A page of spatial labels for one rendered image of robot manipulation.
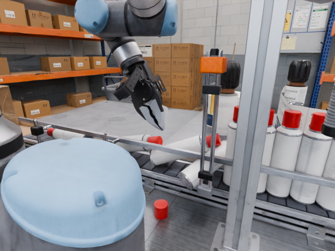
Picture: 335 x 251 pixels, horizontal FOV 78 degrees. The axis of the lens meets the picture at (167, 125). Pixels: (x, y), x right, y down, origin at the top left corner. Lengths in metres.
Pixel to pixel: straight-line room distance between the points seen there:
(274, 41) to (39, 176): 0.31
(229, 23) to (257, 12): 4.82
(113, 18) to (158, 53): 3.59
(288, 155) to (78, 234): 0.44
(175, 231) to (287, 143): 0.31
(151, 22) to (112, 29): 0.10
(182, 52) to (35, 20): 2.42
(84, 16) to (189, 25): 5.04
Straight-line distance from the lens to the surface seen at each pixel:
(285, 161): 0.53
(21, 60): 4.89
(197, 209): 0.57
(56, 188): 0.18
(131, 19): 0.50
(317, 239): 0.58
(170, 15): 0.49
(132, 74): 0.56
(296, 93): 1.07
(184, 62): 3.87
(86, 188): 0.18
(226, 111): 0.77
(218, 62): 0.41
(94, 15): 0.51
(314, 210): 0.58
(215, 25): 5.25
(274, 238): 0.55
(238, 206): 0.43
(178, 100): 4.00
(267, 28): 0.34
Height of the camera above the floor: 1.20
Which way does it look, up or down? 19 degrees down
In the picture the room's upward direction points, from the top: straight up
